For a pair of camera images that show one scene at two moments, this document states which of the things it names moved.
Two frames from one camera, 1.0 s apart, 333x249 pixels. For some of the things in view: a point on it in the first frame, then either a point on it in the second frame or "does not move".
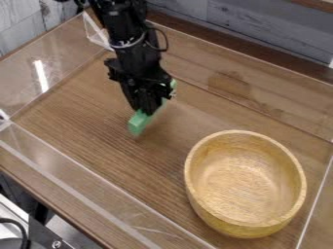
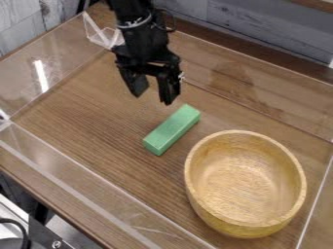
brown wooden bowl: [246, 183] does not move
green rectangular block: [141, 121] to [171, 129]
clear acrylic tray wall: [80, 198] does not move
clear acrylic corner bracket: [95, 32] does not move
